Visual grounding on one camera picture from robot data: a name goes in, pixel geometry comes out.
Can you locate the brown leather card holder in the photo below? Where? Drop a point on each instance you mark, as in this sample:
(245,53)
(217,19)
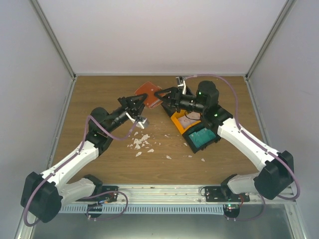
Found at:
(149,88)

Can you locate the grey slotted cable duct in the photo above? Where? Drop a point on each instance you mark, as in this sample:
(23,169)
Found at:
(159,209)

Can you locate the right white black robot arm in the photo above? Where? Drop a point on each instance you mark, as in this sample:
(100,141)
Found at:
(275,169)

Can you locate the black three-slot card tray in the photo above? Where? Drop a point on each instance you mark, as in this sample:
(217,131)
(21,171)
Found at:
(205,96)

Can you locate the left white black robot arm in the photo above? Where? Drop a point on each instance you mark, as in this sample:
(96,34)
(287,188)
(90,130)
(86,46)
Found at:
(44,194)

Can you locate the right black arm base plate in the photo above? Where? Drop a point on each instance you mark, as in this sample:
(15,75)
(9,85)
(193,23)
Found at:
(233,202)

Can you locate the aluminium mounting rail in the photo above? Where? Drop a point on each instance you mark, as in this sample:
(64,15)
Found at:
(180,195)

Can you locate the teal card stack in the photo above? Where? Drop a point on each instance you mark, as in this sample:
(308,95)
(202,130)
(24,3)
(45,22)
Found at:
(202,137)

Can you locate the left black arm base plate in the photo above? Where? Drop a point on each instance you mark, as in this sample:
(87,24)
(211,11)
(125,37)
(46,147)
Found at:
(104,195)

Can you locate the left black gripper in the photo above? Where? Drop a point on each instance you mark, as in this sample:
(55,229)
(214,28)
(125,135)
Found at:
(132,107)

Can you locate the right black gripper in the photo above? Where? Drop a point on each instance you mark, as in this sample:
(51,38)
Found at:
(175,98)

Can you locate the orange card bin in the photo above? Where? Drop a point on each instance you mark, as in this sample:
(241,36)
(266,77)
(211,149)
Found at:
(191,115)

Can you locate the white patterned card stack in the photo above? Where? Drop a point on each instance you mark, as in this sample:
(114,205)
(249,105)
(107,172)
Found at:
(186,122)

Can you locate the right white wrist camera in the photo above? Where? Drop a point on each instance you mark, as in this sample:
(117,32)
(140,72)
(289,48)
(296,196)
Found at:
(181,84)

